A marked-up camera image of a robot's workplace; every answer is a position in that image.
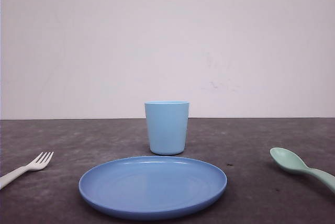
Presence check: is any white plastic fork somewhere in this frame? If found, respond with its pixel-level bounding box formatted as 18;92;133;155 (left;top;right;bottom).
1;151;54;189

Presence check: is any light blue plastic cup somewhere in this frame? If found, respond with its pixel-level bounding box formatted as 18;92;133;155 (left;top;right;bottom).
144;101;189;155

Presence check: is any mint green plastic spoon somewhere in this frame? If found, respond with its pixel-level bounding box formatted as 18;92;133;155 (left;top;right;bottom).
270;147;334;193

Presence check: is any blue plastic plate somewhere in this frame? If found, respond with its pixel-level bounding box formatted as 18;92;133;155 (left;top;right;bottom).
79;156;228;221

